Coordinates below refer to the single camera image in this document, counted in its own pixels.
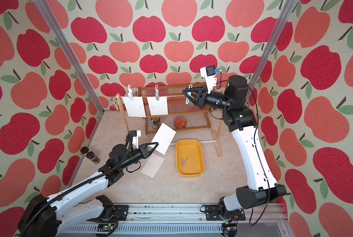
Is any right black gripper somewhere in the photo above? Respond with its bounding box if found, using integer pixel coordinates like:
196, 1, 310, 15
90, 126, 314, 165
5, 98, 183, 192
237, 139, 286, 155
184, 87, 230, 115

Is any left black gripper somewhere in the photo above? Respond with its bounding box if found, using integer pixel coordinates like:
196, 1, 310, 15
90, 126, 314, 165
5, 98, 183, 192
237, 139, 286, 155
119, 142, 159, 170

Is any teal clothespin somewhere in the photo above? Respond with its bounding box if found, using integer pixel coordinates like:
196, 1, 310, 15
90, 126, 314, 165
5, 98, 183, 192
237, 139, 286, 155
185, 85, 193, 105

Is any white postcard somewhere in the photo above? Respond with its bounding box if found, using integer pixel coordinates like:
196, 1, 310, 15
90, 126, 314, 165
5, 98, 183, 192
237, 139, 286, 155
141, 155, 164, 178
151, 123, 176, 155
122, 97, 146, 118
147, 96, 168, 116

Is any pink clothespin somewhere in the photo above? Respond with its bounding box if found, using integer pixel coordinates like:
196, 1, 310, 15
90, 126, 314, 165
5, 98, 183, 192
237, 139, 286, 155
181, 156, 189, 167

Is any grey clothespin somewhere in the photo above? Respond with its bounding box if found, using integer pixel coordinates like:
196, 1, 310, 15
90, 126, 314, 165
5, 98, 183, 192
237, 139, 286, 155
155, 85, 160, 101

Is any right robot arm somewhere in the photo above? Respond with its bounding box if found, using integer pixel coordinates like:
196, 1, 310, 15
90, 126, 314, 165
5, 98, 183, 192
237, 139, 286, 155
182, 76, 287, 220

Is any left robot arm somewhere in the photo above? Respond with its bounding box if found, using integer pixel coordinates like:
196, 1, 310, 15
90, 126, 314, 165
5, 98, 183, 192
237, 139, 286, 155
17, 130, 159, 237

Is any wooden shelf rack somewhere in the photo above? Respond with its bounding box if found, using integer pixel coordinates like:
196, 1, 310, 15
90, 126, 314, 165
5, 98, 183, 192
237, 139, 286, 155
138, 84, 211, 134

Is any green label can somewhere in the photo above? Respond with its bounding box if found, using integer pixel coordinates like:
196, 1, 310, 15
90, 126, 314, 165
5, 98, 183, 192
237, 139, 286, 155
151, 117, 161, 130

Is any red lid tin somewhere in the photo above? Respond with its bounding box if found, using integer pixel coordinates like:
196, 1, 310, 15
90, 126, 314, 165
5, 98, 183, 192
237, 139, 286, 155
174, 116, 187, 129

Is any yellow plastic tray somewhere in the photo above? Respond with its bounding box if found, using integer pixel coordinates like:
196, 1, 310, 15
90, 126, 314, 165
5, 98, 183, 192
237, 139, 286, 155
176, 139, 205, 177

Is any white clothespin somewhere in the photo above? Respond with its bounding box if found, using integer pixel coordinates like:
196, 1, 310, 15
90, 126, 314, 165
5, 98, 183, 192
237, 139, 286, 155
128, 85, 134, 101

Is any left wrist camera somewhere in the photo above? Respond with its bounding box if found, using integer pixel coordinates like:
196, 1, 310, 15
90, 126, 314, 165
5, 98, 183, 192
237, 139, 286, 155
127, 130, 142, 150

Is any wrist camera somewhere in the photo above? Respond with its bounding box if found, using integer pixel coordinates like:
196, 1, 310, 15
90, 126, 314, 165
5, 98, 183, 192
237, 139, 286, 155
200, 65, 222, 94
127, 130, 142, 150

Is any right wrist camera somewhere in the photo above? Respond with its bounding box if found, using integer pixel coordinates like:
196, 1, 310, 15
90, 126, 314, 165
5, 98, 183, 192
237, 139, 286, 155
200, 65, 222, 94

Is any wooden string stand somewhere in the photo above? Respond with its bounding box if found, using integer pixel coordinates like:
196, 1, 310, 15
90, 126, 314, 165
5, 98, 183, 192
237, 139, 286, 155
113, 93, 225, 157

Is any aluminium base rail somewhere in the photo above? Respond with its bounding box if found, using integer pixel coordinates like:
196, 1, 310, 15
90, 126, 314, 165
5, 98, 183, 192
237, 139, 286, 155
35, 202, 294, 237

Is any right aluminium frame post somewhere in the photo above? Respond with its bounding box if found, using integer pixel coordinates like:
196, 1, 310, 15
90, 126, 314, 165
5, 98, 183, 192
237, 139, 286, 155
241, 1, 299, 106

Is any aluminium frame post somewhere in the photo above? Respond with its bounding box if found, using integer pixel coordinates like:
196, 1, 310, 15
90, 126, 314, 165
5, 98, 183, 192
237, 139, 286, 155
34, 1, 104, 115
241, 1, 299, 106

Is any left aluminium frame post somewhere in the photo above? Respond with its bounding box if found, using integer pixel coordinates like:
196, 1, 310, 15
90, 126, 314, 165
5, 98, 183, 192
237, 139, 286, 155
34, 1, 104, 115

